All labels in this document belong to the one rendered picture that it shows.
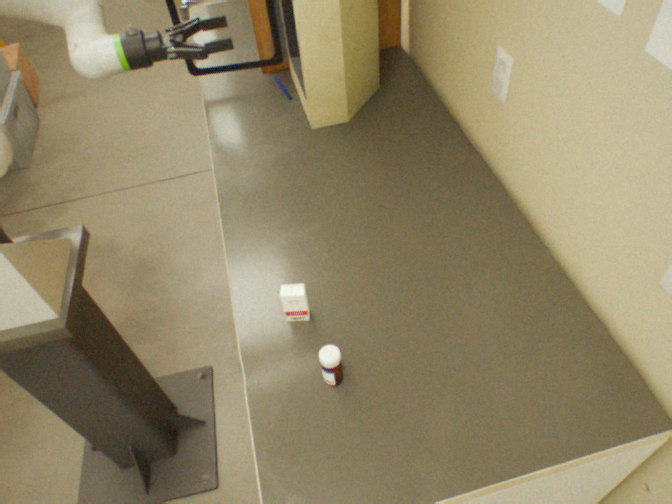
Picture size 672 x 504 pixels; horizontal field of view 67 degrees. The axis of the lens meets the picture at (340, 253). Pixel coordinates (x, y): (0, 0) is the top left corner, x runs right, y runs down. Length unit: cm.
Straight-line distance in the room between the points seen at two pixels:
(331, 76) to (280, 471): 99
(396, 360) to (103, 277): 191
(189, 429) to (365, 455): 122
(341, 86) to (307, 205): 37
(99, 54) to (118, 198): 164
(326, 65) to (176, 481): 146
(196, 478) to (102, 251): 130
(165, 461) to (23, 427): 62
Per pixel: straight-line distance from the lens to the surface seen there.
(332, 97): 148
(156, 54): 149
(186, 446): 204
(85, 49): 150
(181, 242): 265
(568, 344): 107
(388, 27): 187
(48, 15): 153
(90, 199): 313
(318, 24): 138
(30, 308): 124
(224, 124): 161
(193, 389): 213
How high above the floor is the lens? 181
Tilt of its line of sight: 49 degrees down
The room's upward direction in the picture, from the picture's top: 7 degrees counter-clockwise
